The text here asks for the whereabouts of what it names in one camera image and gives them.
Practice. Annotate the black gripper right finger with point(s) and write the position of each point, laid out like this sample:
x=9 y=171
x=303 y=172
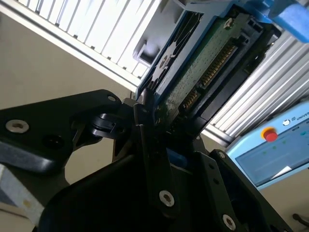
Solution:
x=213 y=174

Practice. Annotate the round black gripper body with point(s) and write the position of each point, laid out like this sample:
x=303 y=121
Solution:
x=96 y=207

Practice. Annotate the hard disk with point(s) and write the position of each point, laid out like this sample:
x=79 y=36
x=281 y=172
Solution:
x=210 y=60

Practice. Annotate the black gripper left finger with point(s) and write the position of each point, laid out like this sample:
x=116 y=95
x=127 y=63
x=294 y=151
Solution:
x=36 y=135

